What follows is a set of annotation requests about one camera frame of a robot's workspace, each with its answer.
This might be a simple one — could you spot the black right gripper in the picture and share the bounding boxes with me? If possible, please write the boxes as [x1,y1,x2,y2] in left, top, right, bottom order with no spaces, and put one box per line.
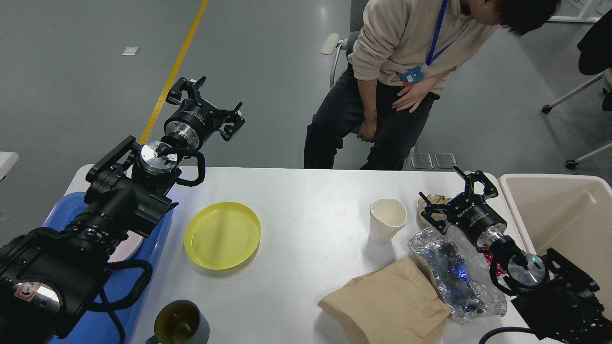
[419,165,508,248]

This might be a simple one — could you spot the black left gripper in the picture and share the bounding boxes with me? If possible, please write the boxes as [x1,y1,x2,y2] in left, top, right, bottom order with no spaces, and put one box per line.
[164,75,246,149]

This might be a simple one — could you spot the yellow plastic plate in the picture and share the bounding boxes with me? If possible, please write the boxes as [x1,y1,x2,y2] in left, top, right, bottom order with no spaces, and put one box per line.
[184,201,262,270]

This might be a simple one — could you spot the dark teal mug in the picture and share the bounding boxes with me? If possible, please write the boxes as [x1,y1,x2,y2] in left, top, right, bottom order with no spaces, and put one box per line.
[145,299,210,344]

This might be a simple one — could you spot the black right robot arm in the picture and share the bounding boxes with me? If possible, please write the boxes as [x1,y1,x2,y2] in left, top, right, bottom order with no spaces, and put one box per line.
[419,166,612,344]

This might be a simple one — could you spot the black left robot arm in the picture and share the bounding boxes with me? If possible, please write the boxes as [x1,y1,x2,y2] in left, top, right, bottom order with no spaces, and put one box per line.
[0,76,245,344]

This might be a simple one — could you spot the crumpled brown paper ball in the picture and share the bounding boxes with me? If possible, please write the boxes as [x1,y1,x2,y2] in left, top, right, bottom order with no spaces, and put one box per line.
[417,194,451,226]

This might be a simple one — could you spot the white paper cup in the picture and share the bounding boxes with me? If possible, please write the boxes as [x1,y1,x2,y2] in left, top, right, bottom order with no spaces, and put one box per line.
[369,198,407,246]

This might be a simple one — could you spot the crumpled silver foil wrapper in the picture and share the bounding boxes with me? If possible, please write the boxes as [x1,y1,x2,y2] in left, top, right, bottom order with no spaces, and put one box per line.
[407,226,507,324]

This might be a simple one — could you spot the red wrapper piece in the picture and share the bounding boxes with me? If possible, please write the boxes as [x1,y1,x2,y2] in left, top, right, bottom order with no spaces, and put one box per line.
[479,247,507,277]

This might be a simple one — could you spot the brown paper bag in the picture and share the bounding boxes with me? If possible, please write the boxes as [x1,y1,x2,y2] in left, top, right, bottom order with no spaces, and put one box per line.
[318,257,450,344]

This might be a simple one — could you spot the beige plastic bin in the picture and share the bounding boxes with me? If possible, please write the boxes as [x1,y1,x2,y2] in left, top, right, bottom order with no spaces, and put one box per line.
[499,174,612,318]

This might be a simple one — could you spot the seated person beige sweater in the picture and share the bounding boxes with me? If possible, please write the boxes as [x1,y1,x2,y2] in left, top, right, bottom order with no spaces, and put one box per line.
[303,0,560,171]

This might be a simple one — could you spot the pink plate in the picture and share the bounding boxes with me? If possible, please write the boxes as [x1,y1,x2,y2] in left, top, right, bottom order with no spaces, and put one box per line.
[109,231,144,263]

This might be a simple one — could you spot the white office chair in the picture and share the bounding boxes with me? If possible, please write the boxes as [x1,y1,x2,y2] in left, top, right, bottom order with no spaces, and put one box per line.
[321,0,369,88]

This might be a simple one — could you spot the right side office chair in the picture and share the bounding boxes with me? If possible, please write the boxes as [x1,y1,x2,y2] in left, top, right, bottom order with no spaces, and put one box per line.
[541,10,612,170]

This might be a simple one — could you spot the white side table edge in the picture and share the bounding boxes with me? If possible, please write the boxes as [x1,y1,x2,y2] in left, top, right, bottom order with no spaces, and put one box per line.
[0,151,19,181]

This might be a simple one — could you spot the white desk frame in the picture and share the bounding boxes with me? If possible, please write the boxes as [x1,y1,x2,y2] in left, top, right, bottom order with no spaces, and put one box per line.
[548,0,612,23]

